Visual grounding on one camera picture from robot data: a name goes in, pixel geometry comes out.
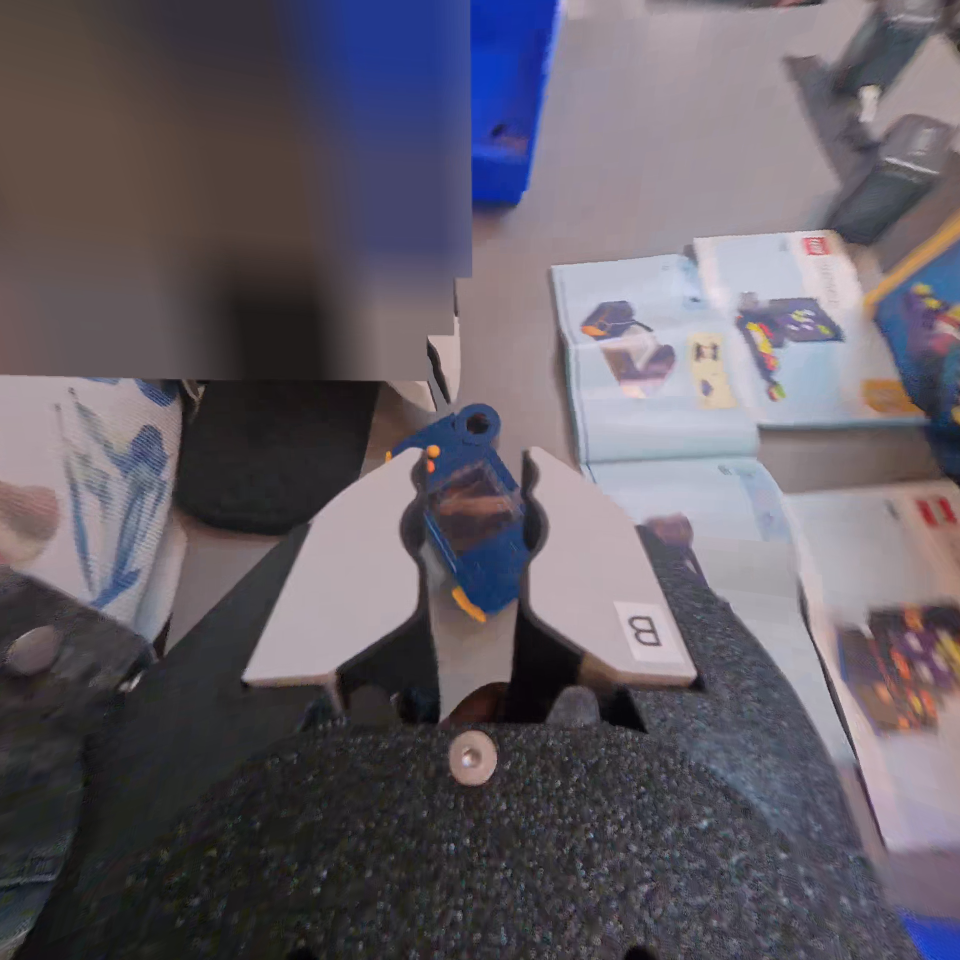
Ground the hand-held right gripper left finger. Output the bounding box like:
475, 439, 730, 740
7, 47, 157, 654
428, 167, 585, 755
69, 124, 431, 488
241, 450, 436, 714

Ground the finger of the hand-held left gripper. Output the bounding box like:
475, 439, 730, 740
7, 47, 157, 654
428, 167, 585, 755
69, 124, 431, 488
426, 335, 461, 414

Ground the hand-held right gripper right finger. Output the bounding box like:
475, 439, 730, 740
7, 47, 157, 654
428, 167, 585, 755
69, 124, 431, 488
517, 447, 700, 687

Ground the blue toy brick car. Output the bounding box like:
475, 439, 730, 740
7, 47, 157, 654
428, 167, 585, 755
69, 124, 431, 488
386, 403, 526, 624

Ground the black quilted slipper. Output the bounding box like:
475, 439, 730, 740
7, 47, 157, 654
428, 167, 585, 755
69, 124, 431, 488
174, 381, 380, 535

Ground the open instruction booklet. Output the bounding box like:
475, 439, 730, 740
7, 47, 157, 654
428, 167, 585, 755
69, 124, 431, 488
549, 253, 856, 759

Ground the white blue patterned cloth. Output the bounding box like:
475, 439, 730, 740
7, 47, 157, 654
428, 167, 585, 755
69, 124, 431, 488
0, 378, 187, 639

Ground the booklet with purple cover picture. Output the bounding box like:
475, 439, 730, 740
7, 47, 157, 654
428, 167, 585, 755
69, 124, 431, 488
783, 480, 960, 860

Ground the blue plastic bin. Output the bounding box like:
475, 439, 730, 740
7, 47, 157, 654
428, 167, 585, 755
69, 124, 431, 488
471, 0, 564, 207

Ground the dark grey denim cloth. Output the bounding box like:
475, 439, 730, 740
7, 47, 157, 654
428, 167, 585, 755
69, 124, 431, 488
0, 566, 159, 946

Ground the closed pale instruction booklet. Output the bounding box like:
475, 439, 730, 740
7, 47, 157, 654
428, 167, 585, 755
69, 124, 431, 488
693, 228, 931, 430

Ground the blue toy packaging box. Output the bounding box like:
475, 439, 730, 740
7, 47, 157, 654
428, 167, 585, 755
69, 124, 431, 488
862, 217, 960, 481

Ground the dark grey box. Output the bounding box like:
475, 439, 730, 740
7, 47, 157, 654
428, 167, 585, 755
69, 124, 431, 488
825, 114, 960, 245

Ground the blue object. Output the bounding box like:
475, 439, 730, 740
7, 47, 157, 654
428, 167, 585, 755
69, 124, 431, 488
896, 907, 960, 960

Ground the dark grey object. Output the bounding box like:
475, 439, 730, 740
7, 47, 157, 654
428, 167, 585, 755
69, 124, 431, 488
783, 0, 950, 121

